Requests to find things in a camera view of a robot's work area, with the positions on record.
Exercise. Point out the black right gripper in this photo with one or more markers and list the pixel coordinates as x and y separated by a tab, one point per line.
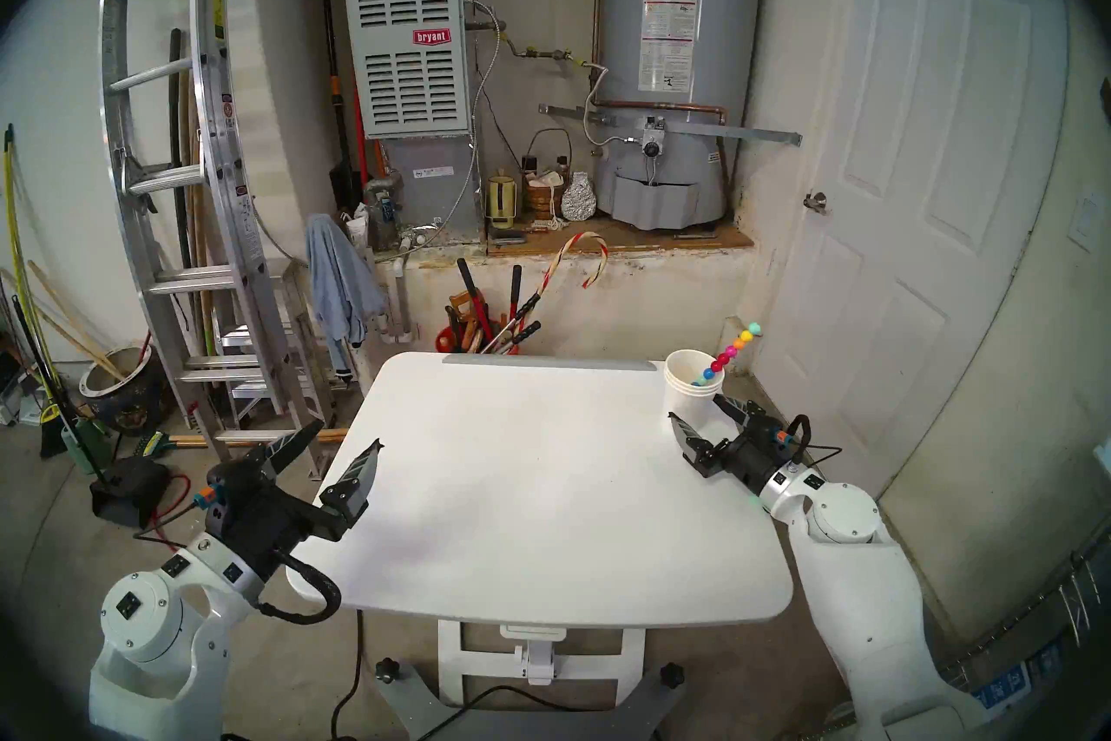
755	453

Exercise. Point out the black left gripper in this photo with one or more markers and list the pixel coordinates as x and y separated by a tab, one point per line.
269	522

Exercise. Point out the multicolour bead marker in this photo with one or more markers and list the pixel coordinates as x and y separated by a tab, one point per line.
729	353

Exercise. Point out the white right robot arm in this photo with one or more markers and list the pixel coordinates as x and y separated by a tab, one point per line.
868	618

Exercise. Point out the red tool bucket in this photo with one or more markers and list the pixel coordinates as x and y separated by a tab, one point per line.
444	340

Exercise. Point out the black dustpan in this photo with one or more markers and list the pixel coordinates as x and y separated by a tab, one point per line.
130	487

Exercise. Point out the white pvc pipe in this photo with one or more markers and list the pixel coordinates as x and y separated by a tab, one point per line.
399	296

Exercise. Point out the blue hanging cloth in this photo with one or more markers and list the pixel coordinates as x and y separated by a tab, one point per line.
338	279

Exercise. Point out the dark glazed ceramic pot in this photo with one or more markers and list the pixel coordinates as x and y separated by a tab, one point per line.
130	409

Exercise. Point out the black table base knob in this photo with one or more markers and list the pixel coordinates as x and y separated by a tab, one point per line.
387	671
673	675

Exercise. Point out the plywood platform board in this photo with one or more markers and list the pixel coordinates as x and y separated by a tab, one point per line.
642	237

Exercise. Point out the black grip loppers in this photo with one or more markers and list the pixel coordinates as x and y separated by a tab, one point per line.
529	331

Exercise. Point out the white table stand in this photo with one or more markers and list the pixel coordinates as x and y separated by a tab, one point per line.
451	661

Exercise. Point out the green plastic bottle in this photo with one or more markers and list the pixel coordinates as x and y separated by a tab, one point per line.
82	448

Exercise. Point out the red white candy cane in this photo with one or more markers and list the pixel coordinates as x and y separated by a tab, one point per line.
560	262

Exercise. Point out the silver door knob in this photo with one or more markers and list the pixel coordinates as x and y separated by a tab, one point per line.
816	203

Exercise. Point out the grey table base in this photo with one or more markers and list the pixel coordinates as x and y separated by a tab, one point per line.
417	704

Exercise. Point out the white panel door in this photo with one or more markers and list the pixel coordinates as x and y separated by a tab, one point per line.
894	227

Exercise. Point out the foil wrapped lump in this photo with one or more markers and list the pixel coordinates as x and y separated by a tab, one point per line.
578	199

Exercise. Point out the grey water heater tank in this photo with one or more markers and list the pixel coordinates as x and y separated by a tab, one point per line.
677	149

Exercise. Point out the wooden stake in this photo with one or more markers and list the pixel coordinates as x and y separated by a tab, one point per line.
69	314

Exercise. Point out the yellow green thermos jug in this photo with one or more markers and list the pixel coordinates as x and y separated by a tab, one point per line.
502	201

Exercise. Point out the black shovel orange collar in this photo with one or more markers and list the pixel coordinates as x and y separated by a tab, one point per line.
334	140

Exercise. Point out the aluminium extension ladder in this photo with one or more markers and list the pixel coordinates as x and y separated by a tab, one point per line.
213	140

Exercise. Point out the blue white printed box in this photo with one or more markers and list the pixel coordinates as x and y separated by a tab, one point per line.
1011	683

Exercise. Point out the grey Bryant furnace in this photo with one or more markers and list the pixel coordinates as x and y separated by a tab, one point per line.
408	71

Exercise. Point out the brass gas pipe with valve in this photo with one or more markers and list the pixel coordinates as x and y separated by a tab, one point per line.
547	53

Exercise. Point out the white wall switch plate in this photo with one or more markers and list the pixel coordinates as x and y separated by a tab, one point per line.
1085	223

